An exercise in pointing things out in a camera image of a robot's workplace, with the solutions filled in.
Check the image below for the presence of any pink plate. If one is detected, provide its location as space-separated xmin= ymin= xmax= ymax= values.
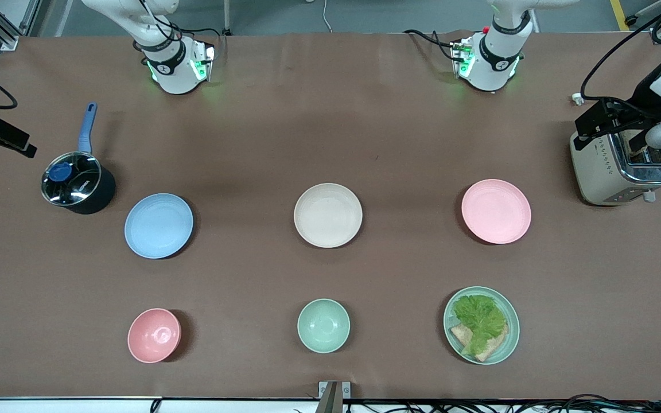
xmin=461 ymin=178 xmax=532 ymax=246

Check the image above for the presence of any blue plate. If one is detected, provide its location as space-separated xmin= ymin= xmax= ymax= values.
xmin=124 ymin=193 xmax=195 ymax=260

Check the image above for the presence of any brown toast slice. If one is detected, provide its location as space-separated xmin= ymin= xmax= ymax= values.
xmin=628 ymin=131 xmax=661 ymax=167

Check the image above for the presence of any silver toaster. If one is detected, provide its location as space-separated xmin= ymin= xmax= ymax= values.
xmin=569 ymin=129 xmax=661 ymax=207

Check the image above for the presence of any glass lid with blue knob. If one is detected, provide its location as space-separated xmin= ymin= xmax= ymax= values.
xmin=41 ymin=151 xmax=103 ymax=206

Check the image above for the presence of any green lettuce leaf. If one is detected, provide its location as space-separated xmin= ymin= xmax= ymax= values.
xmin=452 ymin=294 xmax=508 ymax=356

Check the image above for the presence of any green plate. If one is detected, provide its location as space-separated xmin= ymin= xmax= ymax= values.
xmin=443 ymin=286 xmax=520 ymax=366

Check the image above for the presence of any brown bread slice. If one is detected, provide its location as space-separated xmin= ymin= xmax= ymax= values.
xmin=450 ymin=323 xmax=510 ymax=363

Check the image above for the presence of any pink bowl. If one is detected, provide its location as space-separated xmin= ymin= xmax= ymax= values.
xmin=127 ymin=308 xmax=182 ymax=364

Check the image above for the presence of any beige plate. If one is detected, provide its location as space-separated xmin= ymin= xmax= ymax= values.
xmin=293 ymin=182 xmax=364 ymax=249

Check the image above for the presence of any green bowl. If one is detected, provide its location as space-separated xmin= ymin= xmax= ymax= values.
xmin=297 ymin=298 xmax=351 ymax=354

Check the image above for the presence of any black saucepan with blue handle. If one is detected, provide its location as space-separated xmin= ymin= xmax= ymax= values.
xmin=41 ymin=102 xmax=117 ymax=216

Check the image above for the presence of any black base power cable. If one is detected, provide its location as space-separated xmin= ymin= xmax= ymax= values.
xmin=135 ymin=0 xmax=223 ymax=55
xmin=403 ymin=29 xmax=460 ymax=61

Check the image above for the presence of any black cable bundle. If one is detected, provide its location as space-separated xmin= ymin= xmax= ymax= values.
xmin=293 ymin=393 xmax=661 ymax=413

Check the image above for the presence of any grey metal camera bracket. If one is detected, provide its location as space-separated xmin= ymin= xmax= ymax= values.
xmin=316 ymin=381 xmax=352 ymax=413

